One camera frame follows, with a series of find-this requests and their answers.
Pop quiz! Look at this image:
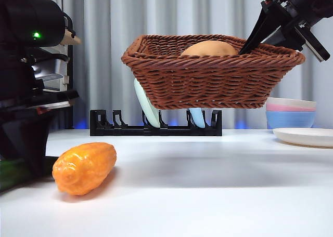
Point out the blue bowl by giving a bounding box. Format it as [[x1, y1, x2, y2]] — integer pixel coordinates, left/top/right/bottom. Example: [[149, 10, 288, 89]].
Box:
[[265, 111, 317, 130]]

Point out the orange corn cob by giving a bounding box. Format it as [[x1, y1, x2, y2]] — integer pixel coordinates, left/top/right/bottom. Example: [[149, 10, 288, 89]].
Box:
[[52, 142, 118, 196]]

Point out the brown wicker basket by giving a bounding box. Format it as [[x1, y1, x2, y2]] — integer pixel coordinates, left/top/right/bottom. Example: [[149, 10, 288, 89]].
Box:
[[121, 34, 306, 110]]

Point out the tan potato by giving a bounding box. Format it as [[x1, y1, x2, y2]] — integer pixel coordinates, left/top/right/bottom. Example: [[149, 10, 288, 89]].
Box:
[[181, 40, 239, 57]]

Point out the beige bowl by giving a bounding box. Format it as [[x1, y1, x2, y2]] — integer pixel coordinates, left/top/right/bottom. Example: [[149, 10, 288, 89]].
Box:
[[266, 97, 317, 109]]

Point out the pale grey camera box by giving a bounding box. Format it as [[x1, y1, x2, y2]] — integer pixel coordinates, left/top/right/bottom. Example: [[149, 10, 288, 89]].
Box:
[[33, 72, 65, 92]]

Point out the grey curtain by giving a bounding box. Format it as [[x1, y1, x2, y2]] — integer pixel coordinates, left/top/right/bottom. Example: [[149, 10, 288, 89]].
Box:
[[31, 0, 333, 130]]

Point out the light blue plate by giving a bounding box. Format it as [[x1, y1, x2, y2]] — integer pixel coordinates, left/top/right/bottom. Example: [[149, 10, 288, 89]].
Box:
[[188, 107, 206, 128]]

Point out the white plate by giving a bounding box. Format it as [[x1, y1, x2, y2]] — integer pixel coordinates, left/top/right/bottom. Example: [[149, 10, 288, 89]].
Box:
[[273, 127, 333, 148]]

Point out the black metal shelf frame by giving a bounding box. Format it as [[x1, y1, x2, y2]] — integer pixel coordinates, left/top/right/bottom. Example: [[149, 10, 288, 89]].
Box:
[[46, 44, 74, 130]]

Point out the black plate rack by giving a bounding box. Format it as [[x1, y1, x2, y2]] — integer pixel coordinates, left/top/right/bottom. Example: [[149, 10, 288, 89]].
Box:
[[89, 108, 223, 137]]

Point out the black curved handle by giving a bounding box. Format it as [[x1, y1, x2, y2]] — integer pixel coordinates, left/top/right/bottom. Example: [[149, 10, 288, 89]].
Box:
[[62, 12, 76, 39]]

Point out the pink bowl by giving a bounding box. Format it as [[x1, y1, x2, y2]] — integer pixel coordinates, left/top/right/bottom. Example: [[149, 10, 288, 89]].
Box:
[[265, 103, 317, 113]]

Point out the wooden cutting board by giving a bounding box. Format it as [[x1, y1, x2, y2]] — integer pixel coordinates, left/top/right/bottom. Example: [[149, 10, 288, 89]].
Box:
[[63, 30, 82, 46]]

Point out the green cucumber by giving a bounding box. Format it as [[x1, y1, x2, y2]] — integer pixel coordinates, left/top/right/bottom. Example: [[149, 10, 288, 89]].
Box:
[[0, 159, 33, 194]]

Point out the pale green plate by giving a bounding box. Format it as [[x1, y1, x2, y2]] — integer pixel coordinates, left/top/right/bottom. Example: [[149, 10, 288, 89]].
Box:
[[133, 78, 160, 128]]

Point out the white toaster oven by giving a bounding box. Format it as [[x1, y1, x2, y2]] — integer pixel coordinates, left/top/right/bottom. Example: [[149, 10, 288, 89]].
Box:
[[31, 45, 71, 93]]

